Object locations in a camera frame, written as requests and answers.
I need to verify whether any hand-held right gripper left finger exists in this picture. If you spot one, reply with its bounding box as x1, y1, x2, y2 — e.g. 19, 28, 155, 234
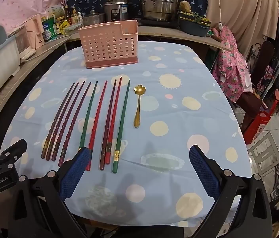
8, 147, 92, 238

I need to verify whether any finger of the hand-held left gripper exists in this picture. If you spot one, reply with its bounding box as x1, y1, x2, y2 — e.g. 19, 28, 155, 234
0, 139, 28, 166

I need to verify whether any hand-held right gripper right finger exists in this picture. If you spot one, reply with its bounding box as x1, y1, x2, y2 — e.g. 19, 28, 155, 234
188, 144, 273, 238

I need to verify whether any green chopstick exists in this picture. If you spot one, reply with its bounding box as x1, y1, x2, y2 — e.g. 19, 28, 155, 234
112, 79, 131, 174
79, 81, 98, 151

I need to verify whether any red chopstick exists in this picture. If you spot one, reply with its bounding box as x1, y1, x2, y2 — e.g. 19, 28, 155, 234
85, 80, 108, 171
105, 76, 122, 165

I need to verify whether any gold flower spoon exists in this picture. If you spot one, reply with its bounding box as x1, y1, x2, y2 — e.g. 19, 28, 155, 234
133, 84, 147, 128

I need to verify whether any pink perforated utensil holder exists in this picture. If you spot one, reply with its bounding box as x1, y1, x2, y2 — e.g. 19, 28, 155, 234
78, 20, 139, 69

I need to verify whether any blue planet print tablecloth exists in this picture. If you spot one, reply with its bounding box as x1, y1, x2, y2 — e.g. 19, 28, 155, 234
0, 40, 252, 228

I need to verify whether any red bag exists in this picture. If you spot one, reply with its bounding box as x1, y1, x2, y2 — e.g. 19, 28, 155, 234
243, 102, 277, 145

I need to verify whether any white food steamer appliance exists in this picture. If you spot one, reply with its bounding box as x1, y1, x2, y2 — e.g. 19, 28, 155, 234
14, 25, 36, 59

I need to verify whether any pink pineapple print garment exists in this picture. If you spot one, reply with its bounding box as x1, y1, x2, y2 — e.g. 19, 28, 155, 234
211, 26, 254, 102

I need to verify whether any pink electric kettle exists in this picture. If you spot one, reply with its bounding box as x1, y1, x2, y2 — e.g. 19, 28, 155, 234
24, 13, 46, 49

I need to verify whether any green tin can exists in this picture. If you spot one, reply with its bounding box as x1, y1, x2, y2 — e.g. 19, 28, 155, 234
42, 17, 58, 42

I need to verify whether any yellow packet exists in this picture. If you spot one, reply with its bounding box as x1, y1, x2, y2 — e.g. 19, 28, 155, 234
59, 20, 71, 35

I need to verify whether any clear food container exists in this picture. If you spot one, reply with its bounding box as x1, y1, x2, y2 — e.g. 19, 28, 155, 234
65, 23, 83, 35

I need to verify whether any black iron chair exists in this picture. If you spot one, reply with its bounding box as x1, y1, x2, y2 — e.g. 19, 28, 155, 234
248, 40, 279, 85

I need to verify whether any wooden rolling pin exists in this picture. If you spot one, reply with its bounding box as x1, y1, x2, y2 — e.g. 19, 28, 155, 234
211, 28, 224, 44

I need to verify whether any pink dotted cloth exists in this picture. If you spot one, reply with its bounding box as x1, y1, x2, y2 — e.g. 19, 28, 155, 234
0, 0, 67, 37

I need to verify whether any yellow liquid bottle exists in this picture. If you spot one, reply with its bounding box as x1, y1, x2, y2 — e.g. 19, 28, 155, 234
70, 8, 78, 25

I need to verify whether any blue basin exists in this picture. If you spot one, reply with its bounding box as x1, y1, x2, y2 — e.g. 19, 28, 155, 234
179, 17, 210, 36

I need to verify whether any small pot with glass lid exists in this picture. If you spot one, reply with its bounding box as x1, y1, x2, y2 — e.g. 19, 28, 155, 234
82, 10, 105, 26

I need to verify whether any black induction cooker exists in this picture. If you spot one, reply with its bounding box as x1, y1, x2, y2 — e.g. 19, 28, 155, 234
136, 17, 181, 28

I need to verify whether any brown loofah sponge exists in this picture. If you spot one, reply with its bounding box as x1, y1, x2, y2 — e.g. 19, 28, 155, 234
179, 1, 192, 12

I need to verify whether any steel rice cooker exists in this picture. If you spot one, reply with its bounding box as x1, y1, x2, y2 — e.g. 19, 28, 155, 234
104, 0, 133, 23

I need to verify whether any beige curtain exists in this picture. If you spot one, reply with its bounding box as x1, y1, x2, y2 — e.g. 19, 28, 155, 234
205, 0, 279, 62

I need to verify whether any steel steamer pot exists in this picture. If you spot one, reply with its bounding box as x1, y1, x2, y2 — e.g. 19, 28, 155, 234
139, 0, 187, 21

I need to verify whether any white cord with switch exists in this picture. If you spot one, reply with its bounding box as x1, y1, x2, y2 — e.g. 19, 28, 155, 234
216, 0, 223, 30

